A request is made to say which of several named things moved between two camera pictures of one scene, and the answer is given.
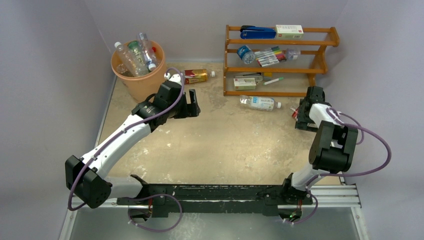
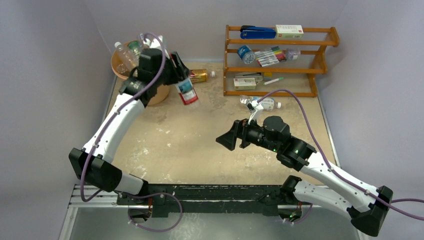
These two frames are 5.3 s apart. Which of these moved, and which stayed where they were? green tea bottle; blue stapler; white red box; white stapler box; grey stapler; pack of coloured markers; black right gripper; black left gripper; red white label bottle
Moved: red white label bottle; black left gripper; black right gripper
Stayed: white red box; white stapler box; blue stapler; pack of coloured markers; green tea bottle; grey stapler
